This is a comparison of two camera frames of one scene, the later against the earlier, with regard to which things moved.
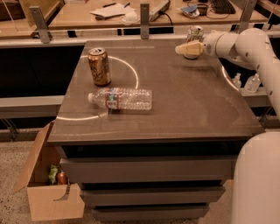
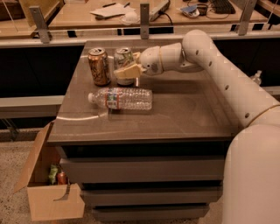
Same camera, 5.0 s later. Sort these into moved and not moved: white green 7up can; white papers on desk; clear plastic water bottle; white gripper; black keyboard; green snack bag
Moved: white green 7up can; white gripper
Not moved: green snack bag; white papers on desk; black keyboard; clear plastic water bottle
